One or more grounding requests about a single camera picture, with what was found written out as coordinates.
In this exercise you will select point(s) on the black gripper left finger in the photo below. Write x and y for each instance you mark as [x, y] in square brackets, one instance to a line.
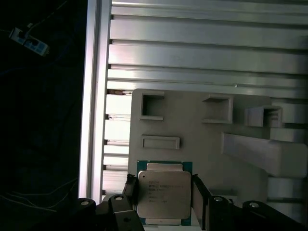
[118, 211]

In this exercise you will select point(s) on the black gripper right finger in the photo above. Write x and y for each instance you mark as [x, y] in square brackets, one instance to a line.
[216, 216]

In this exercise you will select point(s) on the silver CPU chip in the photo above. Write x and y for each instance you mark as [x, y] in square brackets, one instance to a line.
[163, 192]

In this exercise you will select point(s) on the grey plastic parts rack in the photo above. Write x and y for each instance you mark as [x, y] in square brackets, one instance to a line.
[204, 144]

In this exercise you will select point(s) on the white power strip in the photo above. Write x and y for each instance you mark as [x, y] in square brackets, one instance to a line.
[31, 44]

